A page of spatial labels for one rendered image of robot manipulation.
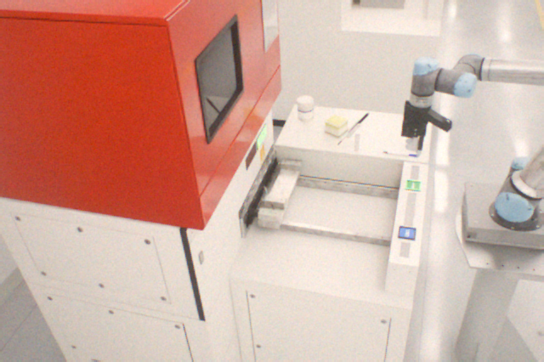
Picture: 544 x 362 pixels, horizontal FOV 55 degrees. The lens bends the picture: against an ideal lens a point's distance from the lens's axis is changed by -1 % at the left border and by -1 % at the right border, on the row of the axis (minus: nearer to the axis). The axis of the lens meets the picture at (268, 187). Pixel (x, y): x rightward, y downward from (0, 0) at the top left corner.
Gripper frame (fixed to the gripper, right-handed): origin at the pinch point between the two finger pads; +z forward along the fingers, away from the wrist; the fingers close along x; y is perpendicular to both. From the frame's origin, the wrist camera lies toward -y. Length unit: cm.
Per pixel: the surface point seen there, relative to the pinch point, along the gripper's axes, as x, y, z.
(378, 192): -8.0, 13.6, 26.2
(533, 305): -39, -66, 111
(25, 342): 46, 178, 111
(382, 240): 19.0, 8.7, 25.9
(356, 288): 41, 14, 29
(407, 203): 9.8, 1.9, 15.1
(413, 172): -8.8, 1.3, 15.1
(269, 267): 39, 45, 29
